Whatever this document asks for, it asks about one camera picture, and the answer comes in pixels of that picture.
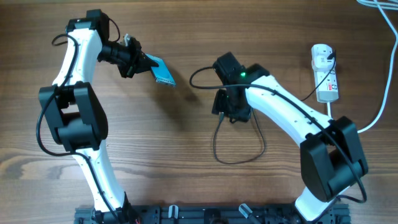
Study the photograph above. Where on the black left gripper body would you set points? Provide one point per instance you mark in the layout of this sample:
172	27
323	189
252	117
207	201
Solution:
127	66

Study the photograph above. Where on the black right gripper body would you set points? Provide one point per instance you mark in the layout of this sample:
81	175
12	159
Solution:
224	102

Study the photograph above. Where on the blue screen Galaxy smartphone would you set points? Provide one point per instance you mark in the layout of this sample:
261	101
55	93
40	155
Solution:
161	73

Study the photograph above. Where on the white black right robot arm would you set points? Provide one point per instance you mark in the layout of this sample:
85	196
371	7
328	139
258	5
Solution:
331	155

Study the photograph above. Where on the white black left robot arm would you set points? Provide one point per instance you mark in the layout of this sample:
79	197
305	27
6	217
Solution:
76	118

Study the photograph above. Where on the white USB charger plug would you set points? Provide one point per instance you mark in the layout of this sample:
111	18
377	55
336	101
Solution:
320	63

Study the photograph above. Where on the white power strip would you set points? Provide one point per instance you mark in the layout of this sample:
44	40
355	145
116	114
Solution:
326	87

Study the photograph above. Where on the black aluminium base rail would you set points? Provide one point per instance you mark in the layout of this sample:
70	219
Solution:
272	213

